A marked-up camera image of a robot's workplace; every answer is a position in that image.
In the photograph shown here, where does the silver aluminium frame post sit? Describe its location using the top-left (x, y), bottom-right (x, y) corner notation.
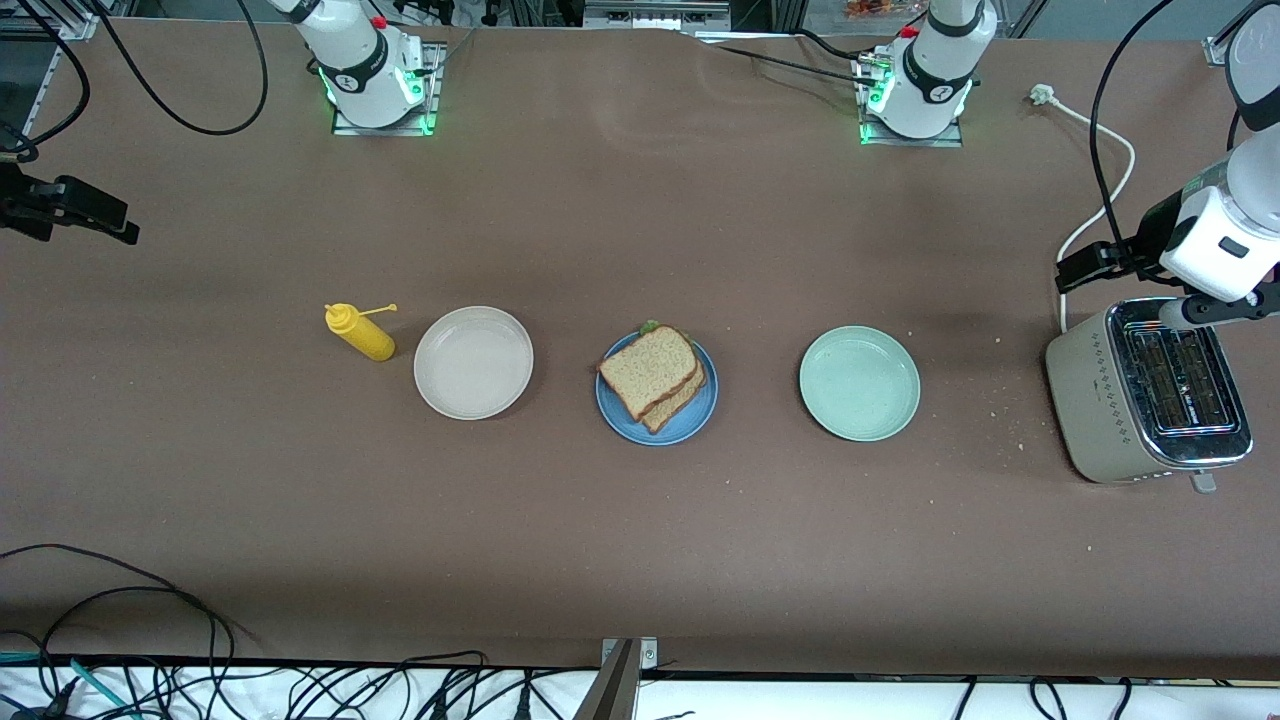
top-left (1204, 0), bottom-right (1251, 68)

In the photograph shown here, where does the beige chrome toaster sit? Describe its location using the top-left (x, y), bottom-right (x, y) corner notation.
top-left (1045, 297), bottom-right (1254, 495)

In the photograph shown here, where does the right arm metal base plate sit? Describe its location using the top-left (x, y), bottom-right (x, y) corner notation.
top-left (331, 40), bottom-right (446, 137)

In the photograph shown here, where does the silver metal rail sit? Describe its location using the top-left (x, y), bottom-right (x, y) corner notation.
top-left (582, 0), bottom-right (732, 30)

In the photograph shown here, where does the long black looped cable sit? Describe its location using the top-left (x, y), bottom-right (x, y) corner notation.
top-left (0, 544), bottom-right (237, 720)

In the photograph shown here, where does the blue round plate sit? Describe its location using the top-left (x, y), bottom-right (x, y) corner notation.
top-left (595, 332), bottom-right (719, 446)

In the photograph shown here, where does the brown toast bread slice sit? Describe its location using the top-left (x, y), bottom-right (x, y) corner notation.
top-left (640, 362), bottom-right (709, 434)
top-left (597, 325), bottom-right (700, 422)

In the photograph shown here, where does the teal cable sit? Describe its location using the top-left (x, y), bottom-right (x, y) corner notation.
top-left (0, 650), bottom-right (143, 720)

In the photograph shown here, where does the white toaster power cable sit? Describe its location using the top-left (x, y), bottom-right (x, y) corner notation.
top-left (1030, 84), bottom-right (1138, 333)

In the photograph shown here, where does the black base supply cable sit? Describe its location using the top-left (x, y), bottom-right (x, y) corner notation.
top-left (712, 44), bottom-right (881, 91)

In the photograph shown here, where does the metal table edge bracket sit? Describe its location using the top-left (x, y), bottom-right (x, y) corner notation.
top-left (573, 637), bottom-right (660, 720)

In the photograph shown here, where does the mint green round plate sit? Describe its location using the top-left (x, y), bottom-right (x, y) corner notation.
top-left (799, 326), bottom-right (921, 442)

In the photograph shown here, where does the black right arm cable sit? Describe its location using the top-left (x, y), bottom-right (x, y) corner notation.
top-left (0, 0), bottom-right (92, 167)
top-left (88, 0), bottom-right (270, 137)

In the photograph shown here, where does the yellow mustard squeeze bottle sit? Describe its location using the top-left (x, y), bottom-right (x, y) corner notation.
top-left (324, 303), bottom-right (399, 363)

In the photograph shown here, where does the beige round plate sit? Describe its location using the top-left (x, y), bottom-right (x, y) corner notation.
top-left (413, 306), bottom-right (535, 421)

